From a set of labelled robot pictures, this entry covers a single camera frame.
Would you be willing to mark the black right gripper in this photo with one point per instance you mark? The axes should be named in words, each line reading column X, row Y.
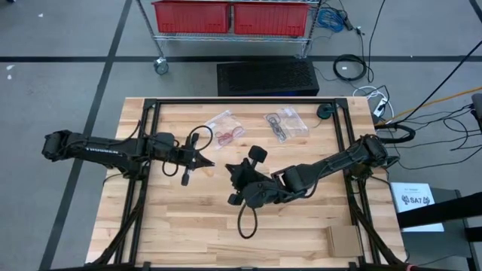
column 263, row 190

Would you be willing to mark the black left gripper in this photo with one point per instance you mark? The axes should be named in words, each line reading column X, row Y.
column 169, row 150

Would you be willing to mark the red rubber band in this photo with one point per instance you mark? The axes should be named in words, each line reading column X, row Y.
column 224, row 137
column 238, row 131
column 227, row 134

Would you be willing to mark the black rubber band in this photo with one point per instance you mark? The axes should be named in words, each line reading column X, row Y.
column 278, row 130
column 281, row 137
column 272, row 119

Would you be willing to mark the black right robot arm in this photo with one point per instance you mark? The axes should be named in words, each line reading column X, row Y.
column 339, row 160

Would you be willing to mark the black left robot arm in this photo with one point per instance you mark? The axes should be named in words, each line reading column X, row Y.
column 101, row 152

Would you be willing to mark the black perforated computer case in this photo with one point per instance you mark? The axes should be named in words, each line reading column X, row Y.
column 263, row 77

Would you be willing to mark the rack caster wheel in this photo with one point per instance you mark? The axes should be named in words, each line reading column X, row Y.
column 161, row 67

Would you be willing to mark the brown cardboard piece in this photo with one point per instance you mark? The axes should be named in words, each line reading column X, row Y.
column 344, row 242

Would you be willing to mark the red plastic storage bin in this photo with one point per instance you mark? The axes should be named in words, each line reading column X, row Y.
column 192, row 17
column 271, row 19

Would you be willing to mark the white power strip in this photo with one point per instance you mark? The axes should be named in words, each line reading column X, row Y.
column 380, row 107

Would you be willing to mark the white paper sign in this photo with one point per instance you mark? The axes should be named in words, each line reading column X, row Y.
column 410, row 214

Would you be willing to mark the grey side cabinet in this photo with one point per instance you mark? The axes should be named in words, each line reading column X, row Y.
column 433, row 248

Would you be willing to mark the black metal beam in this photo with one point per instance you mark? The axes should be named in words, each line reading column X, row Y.
column 444, row 211

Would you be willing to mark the grey device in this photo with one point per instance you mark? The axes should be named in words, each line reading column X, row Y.
column 477, row 107

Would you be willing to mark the black aluminium table frame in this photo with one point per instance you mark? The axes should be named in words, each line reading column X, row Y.
column 244, row 101

